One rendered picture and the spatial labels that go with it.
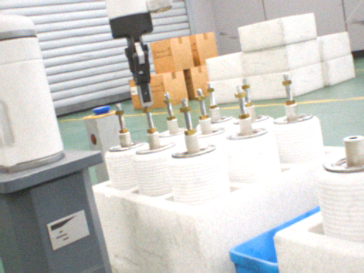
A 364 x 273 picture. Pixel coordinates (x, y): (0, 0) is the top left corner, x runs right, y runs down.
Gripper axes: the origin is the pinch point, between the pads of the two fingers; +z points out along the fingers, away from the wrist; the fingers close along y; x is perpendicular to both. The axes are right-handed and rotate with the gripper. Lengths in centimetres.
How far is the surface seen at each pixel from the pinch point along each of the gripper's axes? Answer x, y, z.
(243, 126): 15.2, 7.0, 8.2
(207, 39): 110, -399, -15
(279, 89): 118, -247, 31
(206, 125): 10.9, -3.5, 8.3
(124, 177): -6.4, -6.1, 15.4
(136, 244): -7.2, 2.5, 26.1
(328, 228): 13.5, 40.1, 16.3
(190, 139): 4.6, 12.0, 7.7
